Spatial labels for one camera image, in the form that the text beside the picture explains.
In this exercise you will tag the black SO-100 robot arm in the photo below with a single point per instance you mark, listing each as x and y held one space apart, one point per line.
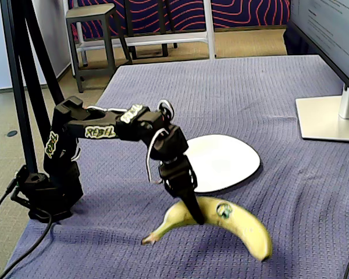
72 128

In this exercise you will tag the yellow banana with sticker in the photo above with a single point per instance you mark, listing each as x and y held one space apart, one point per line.
238 223

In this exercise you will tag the black round floor cap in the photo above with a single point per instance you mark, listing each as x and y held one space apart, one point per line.
11 133

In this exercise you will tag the white rounded square plate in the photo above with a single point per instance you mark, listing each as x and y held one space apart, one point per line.
227 162

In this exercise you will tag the black tripod stand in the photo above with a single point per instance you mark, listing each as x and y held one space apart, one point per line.
19 87

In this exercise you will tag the grey metal stool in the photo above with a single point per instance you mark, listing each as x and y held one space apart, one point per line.
90 11

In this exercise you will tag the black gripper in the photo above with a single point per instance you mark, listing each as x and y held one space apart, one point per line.
178 175

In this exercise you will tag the blue panel with red lines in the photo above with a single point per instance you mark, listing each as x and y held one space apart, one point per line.
244 11

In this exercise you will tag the black metal furniture legs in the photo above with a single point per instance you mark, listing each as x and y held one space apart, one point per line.
163 43

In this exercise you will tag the white metal table frame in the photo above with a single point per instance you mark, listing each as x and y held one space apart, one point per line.
209 29

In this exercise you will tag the computer monitor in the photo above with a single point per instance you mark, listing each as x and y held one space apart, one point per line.
328 26

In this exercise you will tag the purple-grey woven tablecloth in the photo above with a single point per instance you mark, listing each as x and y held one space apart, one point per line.
221 93

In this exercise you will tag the silver monitor stand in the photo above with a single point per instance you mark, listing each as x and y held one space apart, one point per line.
320 116

